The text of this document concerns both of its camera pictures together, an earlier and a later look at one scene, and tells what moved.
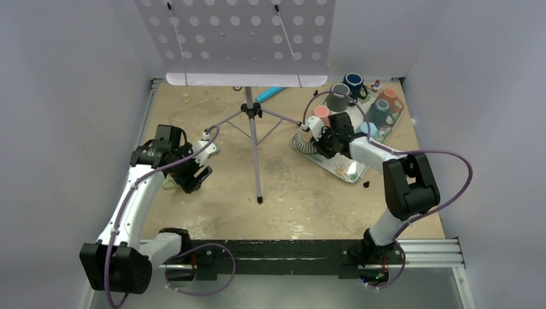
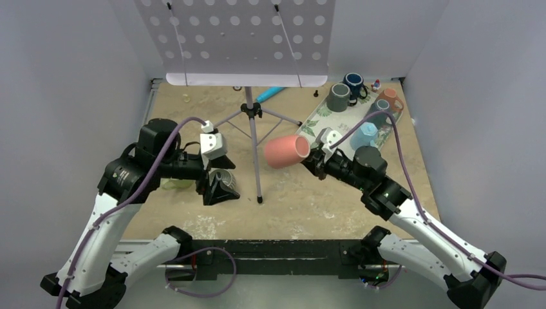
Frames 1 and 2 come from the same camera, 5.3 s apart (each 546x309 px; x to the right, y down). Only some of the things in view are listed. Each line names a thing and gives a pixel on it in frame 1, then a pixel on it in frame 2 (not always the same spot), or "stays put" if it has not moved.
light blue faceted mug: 373,129 stays put
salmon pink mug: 322,112 to 286,150
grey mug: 337,102 stays put
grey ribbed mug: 301,141 to 228,181
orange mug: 389,94 stays put
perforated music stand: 242,44 stays put
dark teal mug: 380,112 stays put
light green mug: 169,183 stays put
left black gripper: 189,182 to 216,192
